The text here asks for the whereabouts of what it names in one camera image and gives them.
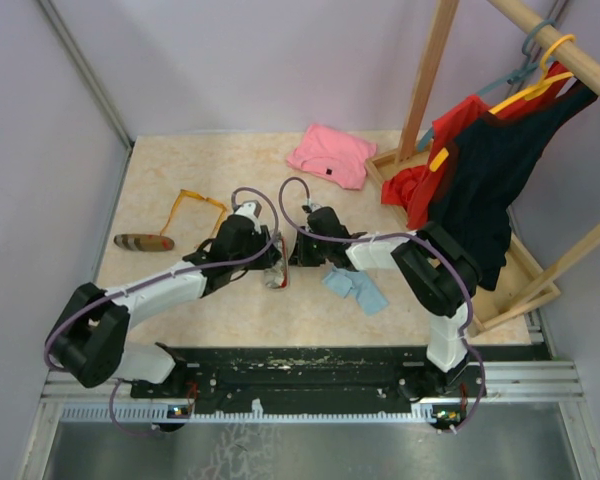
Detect purple cable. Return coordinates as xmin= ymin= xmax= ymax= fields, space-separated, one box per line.
xmin=278 ymin=177 xmax=487 ymax=434
xmin=43 ymin=186 xmax=281 ymax=439

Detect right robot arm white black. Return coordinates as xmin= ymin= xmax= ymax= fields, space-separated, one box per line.
xmin=289 ymin=204 xmax=481 ymax=396

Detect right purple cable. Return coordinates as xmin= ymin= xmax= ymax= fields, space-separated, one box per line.
xmin=278 ymin=177 xmax=487 ymax=434

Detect red sunglasses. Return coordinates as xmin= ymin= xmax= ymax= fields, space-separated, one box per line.
xmin=268 ymin=236 xmax=288 ymax=290

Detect light blue cloth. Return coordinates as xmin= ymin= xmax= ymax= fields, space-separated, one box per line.
xmin=322 ymin=267 xmax=389 ymax=316

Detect folded pink shirt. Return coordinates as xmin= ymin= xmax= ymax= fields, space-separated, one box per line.
xmin=286 ymin=124 xmax=377 ymax=190

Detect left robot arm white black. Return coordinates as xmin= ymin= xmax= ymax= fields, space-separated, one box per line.
xmin=44 ymin=214 xmax=281 ymax=397

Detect brown striped glasses case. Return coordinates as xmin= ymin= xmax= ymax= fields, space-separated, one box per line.
xmin=113 ymin=234 xmax=175 ymax=252

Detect orange sunglasses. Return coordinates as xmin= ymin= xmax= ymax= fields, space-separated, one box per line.
xmin=160 ymin=189 xmax=228 ymax=249

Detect teal hanger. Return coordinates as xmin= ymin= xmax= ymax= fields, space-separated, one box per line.
xmin=415 ymin=19 xmax=556 ymax=153

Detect wooden clothes rack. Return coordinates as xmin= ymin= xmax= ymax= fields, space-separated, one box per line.
xmin=364 ymin=0 xmax=600 ymax=334

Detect dark navy shirt hanging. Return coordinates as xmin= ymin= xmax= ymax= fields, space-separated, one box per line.
xmin=428 ymin=81 xmax=598 ymax=291

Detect yellow hanger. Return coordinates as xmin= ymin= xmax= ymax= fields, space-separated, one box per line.
xmin=427 ymin=34 xmax=576 ymax=172

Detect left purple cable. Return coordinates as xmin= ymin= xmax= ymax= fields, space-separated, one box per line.
xmin=43 ymin=186 xmax=281 ymax=439

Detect map print glasses case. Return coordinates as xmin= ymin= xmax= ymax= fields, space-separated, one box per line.
xmin=264 ymin=233 xmax=290 ymax=290

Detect red shirt hanging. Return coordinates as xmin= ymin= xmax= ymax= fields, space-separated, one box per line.
xmin=381 ymin=62 xmax=568 ymax=230

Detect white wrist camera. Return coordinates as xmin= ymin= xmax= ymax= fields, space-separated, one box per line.
xmin=302 ymin=199 xmax=322 ymax=214
xmin=234 ymin=200 xmax=262 ymax=222

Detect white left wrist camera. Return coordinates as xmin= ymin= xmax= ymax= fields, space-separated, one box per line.
xmin=234 ymin=200 xmax=262 ymax=222

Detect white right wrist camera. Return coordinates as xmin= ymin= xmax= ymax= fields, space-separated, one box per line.
xmin=302 ymin=199 xmax=322 ymax=214

